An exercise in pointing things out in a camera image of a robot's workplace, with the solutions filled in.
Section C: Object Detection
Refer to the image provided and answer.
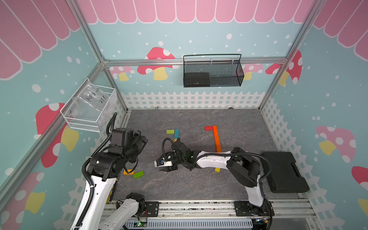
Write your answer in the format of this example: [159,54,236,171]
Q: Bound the teal block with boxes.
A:
[174,129,179,140]

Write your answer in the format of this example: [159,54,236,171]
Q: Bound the yellow-orange small block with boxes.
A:
[123,171,134,175]

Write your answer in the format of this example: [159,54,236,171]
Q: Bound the green block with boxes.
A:
[166,129,175,135]
[133,171,144,179]

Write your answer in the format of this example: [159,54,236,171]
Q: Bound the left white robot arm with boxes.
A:
[71,113,148,230]

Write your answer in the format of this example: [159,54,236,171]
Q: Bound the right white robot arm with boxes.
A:
[154,138,274,217]

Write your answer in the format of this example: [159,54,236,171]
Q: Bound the clear plastic bag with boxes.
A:
[74,80,110,115]

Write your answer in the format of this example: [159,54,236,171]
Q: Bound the black box in basket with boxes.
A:
[183,72,210,88]

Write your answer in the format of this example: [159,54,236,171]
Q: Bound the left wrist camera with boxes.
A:
[111,128,134,147]

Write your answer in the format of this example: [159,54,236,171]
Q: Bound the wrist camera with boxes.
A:
[111,128,134,147]
[154,152,180,167]

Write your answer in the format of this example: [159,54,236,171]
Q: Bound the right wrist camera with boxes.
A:
[154,152,180,167]

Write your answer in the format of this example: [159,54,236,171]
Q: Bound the black wire basket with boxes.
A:
[183,54,244,87]

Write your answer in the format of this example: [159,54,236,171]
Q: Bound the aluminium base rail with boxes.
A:
[125,199,322,230]

